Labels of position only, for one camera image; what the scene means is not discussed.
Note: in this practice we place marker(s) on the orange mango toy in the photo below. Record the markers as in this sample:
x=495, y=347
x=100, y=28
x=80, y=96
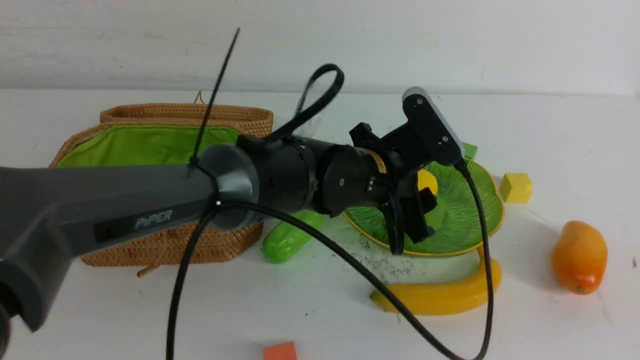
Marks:
x=579, y=258

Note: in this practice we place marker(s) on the yellow cube block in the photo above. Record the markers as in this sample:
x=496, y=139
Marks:
x=516, y=188

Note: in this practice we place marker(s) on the woven wicker basket green lining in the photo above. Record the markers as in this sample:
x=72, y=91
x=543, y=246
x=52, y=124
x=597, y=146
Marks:
x=150, y=145

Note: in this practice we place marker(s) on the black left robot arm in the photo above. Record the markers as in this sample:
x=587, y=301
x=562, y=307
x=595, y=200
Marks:
x=51, y=216

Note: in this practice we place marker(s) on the green leaf-shaped glass plate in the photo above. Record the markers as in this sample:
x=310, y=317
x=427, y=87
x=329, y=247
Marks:
x=454, y=220

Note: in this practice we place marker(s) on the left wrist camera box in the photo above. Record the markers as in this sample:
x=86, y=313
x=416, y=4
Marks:
x=434, y=133

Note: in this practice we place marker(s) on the yellow lemon toy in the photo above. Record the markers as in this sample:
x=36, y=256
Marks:
x=426, y=180

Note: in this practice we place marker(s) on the green cube block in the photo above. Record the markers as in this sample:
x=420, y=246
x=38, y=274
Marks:
x=469, y=151

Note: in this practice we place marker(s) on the yellow banana toy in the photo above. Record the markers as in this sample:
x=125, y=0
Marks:
x=444, y=299

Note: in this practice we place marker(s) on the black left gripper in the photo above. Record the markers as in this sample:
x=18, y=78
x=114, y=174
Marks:
x=393, y=190

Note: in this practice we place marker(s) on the green cucumber toy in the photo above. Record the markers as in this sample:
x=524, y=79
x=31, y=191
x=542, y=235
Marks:
x=285, y=240

